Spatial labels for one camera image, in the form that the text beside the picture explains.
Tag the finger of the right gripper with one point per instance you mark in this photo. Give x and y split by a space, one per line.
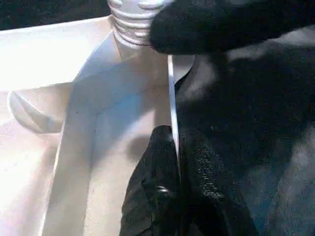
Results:
221 24

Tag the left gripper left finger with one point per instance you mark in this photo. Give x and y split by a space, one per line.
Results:
152 196

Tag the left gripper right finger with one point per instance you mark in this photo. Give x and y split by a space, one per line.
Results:
211 196

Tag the white plastic table top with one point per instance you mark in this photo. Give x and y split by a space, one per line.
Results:
49 64

